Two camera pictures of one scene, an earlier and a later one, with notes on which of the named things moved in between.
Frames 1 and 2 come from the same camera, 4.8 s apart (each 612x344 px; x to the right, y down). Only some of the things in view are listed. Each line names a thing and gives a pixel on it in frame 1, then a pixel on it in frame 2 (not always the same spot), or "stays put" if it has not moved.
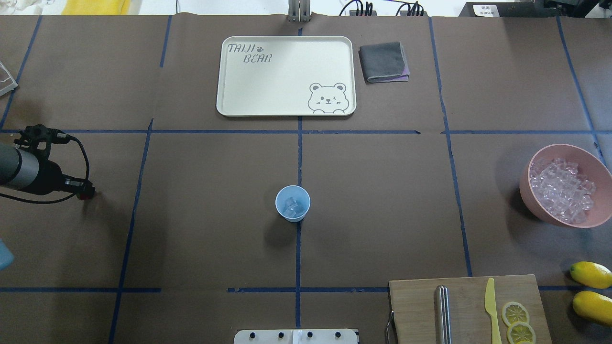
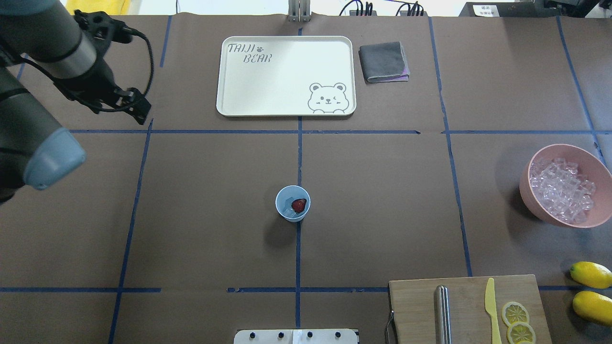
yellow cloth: x=96 y=7 stays put
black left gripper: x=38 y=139 to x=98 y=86
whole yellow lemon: x=593 y=306 stays put
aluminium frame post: x=299 y=11 stays put
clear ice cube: x=291 y=205 stays put
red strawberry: x=83 y=196 to x=299 y=205
